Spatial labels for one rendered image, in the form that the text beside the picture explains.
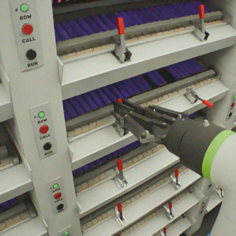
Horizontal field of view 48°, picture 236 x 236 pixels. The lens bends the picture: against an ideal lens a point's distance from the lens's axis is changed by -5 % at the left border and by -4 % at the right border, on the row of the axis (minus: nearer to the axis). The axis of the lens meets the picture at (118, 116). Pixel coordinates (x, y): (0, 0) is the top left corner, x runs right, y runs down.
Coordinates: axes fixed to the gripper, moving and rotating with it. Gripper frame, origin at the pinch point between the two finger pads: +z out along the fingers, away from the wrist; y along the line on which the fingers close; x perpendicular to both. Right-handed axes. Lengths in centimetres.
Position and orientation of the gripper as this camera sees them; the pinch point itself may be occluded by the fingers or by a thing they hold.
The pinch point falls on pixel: (126, 109)
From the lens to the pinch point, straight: 64.9
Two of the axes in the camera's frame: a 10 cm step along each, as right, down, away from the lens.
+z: -5.8, -3.2, 7.5
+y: 8.1, -3.3, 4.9
